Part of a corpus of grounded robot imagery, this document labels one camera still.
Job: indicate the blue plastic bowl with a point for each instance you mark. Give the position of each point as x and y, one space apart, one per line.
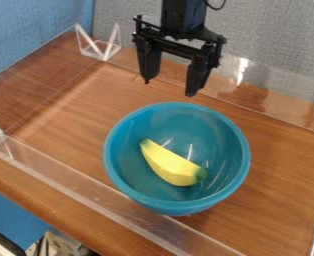
198 133

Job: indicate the clear acrylic barrier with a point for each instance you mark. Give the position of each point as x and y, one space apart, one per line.
166 232
265 89

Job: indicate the clear acrylic front barrier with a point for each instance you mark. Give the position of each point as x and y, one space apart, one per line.
166 232

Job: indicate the yellow toy banana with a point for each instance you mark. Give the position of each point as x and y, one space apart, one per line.
171 167

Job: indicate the clear acrylic corner bracket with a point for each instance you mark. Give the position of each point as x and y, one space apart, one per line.
102 50

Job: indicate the clear acrylic back barrier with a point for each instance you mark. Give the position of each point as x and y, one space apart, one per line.
265 89

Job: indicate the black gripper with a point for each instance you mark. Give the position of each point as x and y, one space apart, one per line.
178 32

